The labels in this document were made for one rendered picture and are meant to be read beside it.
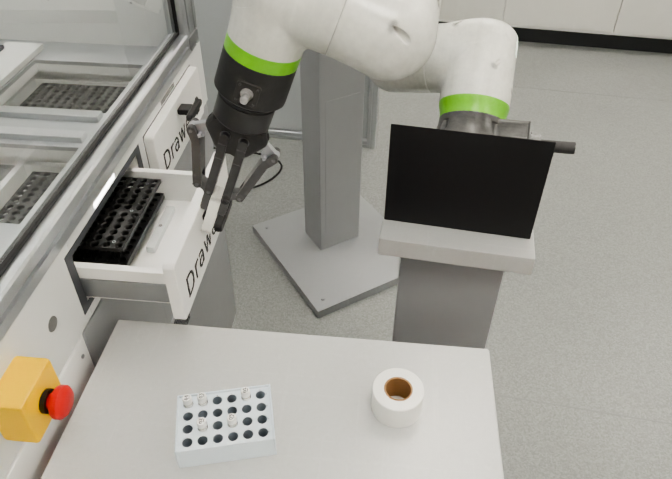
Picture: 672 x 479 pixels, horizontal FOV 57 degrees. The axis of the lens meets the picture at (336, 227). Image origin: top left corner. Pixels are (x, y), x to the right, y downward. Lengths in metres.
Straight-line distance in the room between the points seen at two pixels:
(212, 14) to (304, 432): 2.11
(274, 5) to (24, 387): 0.51
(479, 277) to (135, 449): 0.69
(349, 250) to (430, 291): 0.95
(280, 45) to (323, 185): 1.32
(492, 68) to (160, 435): 0.81
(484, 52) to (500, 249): 0.35
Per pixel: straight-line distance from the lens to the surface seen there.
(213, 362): 0.95
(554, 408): 1.91
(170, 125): 1.22
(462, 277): 1.23
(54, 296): 0.90
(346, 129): 1.95
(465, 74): 1.16
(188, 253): 0.91
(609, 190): 2.78
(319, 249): 2.19
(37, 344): 0.88
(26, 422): 0.81
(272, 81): 0.74
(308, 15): 0.69
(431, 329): 1.35
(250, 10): 0.71
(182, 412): 0.87
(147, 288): 0.93
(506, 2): 3.86
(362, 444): 0.86
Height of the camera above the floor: 1.50
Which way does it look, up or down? 40 degrees down
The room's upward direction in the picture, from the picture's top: straight up
